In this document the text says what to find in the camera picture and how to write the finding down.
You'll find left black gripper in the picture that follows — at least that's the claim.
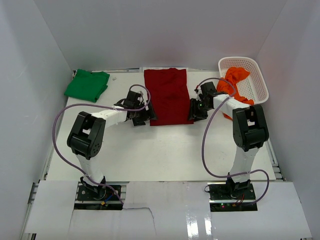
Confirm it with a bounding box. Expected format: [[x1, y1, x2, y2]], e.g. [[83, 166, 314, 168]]
[[132, 100, 158, 127]]

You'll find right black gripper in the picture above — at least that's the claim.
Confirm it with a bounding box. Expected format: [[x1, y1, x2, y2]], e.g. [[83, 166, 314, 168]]
[[187, 98, 212, 122]]

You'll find red t-shirt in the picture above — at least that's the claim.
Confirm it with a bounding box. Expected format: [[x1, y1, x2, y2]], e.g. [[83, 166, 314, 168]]
[[144, 68, 194, 127]]

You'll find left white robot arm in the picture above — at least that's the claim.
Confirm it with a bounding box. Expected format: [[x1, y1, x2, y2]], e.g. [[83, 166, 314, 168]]
[[67, 90, 157, 200]]

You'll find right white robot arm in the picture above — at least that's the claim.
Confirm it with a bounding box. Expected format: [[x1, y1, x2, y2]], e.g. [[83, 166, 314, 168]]
[[188, 77, 269, 200]]

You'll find white paper sheet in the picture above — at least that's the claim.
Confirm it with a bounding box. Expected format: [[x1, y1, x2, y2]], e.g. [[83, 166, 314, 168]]
[[139, 66, 189, 73]]

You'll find orange crumpled t-shirt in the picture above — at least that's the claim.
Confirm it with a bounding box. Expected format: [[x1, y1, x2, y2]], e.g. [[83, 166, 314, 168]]
[[213, 67, 255, 120]]

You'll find green folded t-shirt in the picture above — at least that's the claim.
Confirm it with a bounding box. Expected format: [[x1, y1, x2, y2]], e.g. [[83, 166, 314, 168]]
[[64, 69, 110, 103]]

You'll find white perforated plastic basket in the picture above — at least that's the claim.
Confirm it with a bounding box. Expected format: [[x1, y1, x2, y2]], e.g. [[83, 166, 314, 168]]
[[218, 56, 269, 104]]

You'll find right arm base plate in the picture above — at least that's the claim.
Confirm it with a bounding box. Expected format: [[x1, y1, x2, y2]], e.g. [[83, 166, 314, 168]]
[[204, 183, 258, 213]]

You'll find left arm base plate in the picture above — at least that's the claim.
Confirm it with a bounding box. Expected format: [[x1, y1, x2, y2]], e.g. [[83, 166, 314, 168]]
[[74, 184, 123, 211]]

